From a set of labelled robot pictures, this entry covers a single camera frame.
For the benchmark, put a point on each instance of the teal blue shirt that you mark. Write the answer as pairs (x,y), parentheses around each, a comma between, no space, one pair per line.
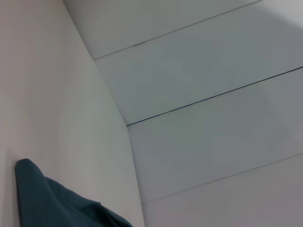
(59,201)

